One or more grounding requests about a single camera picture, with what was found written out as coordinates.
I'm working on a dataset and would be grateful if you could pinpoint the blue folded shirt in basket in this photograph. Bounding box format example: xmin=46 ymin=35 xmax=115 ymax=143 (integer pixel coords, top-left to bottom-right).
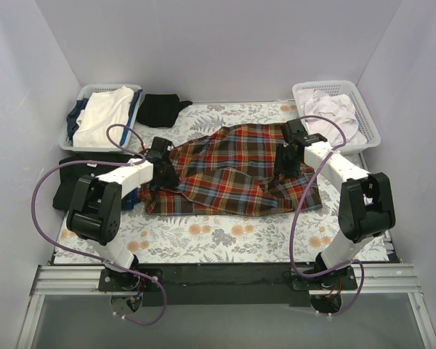
xmin=65 ymin=89 xmax=142 ymax=149

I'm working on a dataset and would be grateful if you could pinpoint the black folded garment at back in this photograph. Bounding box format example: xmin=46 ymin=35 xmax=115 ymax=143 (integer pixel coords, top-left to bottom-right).
xmin=136 ymin=94 xmax=193 ymax=128

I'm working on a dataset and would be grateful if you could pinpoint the black folded shirt with buttons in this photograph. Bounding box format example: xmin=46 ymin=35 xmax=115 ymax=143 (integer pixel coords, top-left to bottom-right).
xmin=52 ymin=153 xmax=131 ymax=212

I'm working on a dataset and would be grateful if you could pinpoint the red plaid long sleeve shirt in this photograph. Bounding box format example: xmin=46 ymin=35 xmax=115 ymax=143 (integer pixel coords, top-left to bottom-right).
xmin=138 ymin=124 xmax=323 ymax=217

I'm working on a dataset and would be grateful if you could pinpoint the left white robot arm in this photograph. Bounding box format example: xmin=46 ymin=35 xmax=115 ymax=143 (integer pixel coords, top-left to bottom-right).
xmin=66 ymin=137 xmax=179 ymax=291

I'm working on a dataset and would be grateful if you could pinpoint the blue plaid folded shirt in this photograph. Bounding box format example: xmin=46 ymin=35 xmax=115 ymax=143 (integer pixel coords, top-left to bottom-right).
xmin=121 ymin=190 xmax=139 ymax=211

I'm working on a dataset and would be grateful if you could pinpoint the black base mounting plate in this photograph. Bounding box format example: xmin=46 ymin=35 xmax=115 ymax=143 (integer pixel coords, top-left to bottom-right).
xmin=98 ymin=263 xmax=359 ymax=308

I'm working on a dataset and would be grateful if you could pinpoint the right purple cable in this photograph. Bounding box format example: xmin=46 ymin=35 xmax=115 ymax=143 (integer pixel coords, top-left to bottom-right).
xmin=288 ymin=115 xmax=365 ymax=316

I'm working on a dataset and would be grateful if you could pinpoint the purple cable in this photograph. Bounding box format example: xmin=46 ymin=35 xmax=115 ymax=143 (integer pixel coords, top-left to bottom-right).
xmin=31 ymin=124 xmax=168 ymax=326
xmin=288 ymin=115 xmax=365 ymax=316

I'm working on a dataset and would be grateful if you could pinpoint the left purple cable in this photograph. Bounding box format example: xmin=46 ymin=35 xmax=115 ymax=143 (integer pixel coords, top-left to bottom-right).
xmin=31 ymin=124 xmax=168 ymax=326

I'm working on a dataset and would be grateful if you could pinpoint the cream white folded shirt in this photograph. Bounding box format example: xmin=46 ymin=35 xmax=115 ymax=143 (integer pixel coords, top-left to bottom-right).
xmin=73 ymin=86 xmax=134 ymax=149

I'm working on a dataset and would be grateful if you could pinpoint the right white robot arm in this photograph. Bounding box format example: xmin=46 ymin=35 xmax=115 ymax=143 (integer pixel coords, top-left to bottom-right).
xmin=277 ymin=119 xmax=395 ymax=289

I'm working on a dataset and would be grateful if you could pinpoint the crumpled white shirt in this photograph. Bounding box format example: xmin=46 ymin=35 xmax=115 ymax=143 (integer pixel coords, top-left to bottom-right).
xmin=296 ymin=89 xmax=367 ymax=146

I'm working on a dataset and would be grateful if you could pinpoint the right white plastic basket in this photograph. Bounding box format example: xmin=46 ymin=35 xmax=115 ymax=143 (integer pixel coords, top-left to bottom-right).
xmin=292 ymin=80 xmax=381 ymax=155

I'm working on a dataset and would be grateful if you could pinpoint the floral patterned table mat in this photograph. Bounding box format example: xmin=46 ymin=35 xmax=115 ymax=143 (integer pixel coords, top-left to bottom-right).
xmin=53 ymin=101 xmax=389 ymax=265

